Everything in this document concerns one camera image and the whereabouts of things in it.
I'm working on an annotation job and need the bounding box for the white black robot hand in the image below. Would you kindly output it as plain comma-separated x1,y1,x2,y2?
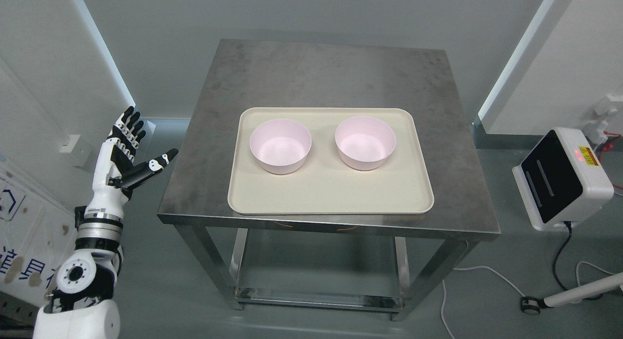
92,106,179,202

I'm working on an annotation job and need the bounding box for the pink bowl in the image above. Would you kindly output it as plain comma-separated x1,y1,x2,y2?
249,118,313,175
334,115,397,171

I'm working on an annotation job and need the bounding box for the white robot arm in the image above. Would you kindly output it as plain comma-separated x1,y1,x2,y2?
33,187,127,339

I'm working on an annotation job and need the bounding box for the white signboard with blue text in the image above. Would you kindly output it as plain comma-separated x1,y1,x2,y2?
0,160,76,307

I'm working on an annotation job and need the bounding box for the stainless steel table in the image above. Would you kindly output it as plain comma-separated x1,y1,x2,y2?
158,39,500,321

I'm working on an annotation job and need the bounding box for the beige plastic tray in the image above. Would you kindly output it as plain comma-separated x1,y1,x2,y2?
227,107,435,215

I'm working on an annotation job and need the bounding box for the white wheeled stand leg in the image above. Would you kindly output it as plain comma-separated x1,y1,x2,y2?
520,273,623,315

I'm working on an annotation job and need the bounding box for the white black device box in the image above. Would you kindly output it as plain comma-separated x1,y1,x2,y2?
512,127,614,231

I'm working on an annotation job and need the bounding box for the white wall socket box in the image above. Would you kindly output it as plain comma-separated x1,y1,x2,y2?
59,134,92,168

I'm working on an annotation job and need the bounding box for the white floor cable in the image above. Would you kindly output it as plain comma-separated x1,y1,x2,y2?
440,261,618,339

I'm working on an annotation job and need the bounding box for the black power cable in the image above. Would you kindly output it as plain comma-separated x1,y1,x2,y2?
552,221,602,300

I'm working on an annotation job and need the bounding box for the white wall outlet right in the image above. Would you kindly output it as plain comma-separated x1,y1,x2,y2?
582,93,623,146

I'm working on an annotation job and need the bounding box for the red cable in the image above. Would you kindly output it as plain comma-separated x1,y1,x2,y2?
598,131,623,192

